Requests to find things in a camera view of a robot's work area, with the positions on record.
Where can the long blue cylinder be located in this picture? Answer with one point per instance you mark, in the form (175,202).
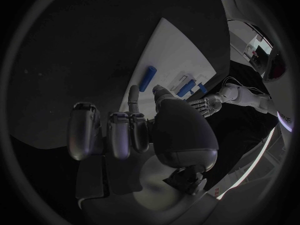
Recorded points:
(147,78)

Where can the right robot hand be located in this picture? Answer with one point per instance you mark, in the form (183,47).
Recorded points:
(182,131)

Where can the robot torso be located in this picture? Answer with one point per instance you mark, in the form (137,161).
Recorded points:
(243,5)

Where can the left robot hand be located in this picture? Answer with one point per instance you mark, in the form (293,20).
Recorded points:
(207,106)

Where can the glowing light bar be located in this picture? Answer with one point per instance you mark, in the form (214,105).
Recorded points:
(254,165)

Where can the small blue block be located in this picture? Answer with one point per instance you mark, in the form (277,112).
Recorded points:
(202,88)

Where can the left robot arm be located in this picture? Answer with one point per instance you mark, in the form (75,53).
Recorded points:
(248,96)

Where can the blue peg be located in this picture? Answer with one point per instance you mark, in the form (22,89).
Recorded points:
(154,92)

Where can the white task board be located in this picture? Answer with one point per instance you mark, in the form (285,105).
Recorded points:
(178,56)

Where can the blue plug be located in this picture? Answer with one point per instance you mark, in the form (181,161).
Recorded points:
(186,89)

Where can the desk with screen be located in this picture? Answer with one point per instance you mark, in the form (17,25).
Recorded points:
(257,54)

